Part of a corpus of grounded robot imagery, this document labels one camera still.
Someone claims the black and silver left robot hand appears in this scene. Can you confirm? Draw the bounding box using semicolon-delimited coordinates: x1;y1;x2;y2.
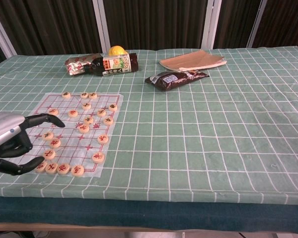
0;113;66;176

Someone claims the transparent Chinese chess board sheet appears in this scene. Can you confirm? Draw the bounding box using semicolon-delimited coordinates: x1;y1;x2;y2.
2;93;124;178

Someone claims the silver red foil snack bag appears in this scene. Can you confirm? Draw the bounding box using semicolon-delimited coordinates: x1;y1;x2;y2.
66;53;103;76

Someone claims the dark sauce bottle yellow label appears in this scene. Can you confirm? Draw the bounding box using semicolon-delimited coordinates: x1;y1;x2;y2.
83;53;139;77

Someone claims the yellow lemon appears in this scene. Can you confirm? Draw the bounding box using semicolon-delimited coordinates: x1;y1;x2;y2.
108;45;127;57

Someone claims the dark green table cover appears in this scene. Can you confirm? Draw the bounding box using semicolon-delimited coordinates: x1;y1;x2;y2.
0;195;298;235

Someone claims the dark brown food pouch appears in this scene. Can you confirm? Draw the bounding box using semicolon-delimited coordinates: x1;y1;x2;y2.
145;69;210;92

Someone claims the dark pleated curtain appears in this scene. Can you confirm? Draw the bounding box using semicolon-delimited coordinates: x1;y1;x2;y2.
0;0;298;69

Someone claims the light green grid tablecloth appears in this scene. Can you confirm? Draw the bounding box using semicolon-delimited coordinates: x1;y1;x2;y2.
0;46;298;203

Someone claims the white frame post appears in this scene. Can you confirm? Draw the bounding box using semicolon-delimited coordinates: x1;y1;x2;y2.
200;0;223;50
92;0;113;54
0;4;17;57
246;0;268;48

